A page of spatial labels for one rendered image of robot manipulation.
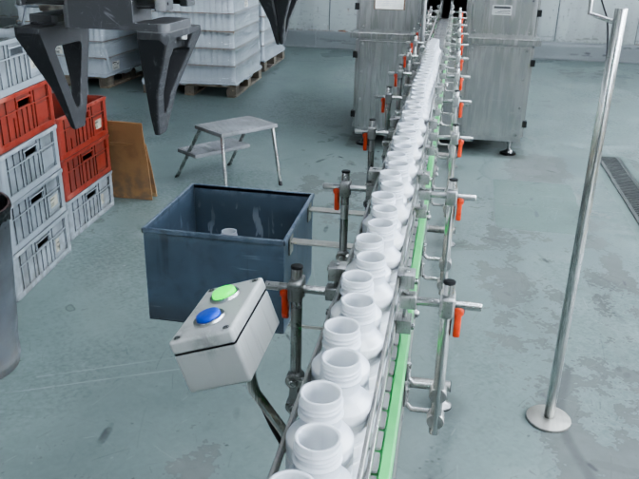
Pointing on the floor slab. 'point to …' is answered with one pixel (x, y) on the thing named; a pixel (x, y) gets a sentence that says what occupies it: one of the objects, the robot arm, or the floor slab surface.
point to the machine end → (495, 88)
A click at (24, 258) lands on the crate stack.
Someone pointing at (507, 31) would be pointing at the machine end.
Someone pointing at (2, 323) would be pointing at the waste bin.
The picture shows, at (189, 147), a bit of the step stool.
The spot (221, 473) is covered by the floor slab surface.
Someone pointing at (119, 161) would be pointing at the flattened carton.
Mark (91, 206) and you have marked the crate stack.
